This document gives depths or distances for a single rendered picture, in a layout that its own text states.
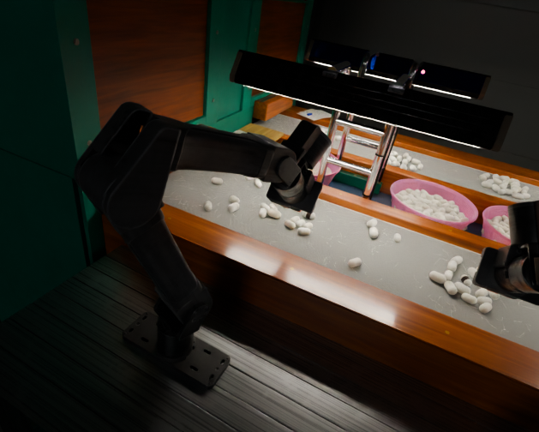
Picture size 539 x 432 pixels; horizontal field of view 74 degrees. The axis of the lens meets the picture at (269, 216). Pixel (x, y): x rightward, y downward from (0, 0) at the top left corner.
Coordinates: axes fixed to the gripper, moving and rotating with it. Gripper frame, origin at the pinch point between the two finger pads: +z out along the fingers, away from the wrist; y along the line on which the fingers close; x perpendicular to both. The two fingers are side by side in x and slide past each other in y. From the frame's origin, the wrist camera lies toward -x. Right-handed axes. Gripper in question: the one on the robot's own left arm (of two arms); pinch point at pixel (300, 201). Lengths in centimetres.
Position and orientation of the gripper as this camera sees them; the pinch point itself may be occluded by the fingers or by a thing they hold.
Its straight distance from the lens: 82.2
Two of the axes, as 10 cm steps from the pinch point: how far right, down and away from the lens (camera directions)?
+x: -3.7, 9.2, -1.1
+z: 2.2, 2.0, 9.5
